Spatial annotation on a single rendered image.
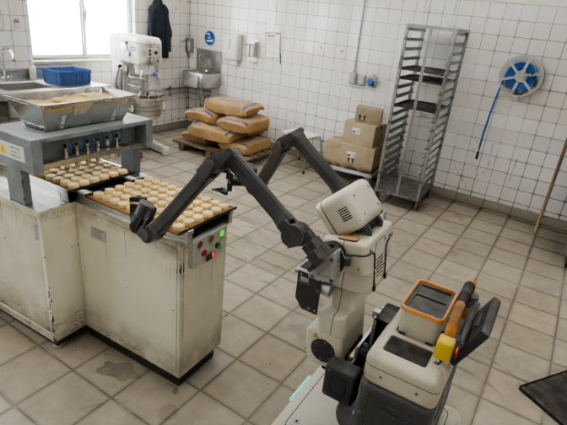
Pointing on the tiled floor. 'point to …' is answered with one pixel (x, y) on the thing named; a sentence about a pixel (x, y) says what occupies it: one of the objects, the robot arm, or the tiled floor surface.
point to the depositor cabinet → (42, 265)
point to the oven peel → (551, 186)
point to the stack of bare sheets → (549, 395)
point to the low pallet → (219, 149)
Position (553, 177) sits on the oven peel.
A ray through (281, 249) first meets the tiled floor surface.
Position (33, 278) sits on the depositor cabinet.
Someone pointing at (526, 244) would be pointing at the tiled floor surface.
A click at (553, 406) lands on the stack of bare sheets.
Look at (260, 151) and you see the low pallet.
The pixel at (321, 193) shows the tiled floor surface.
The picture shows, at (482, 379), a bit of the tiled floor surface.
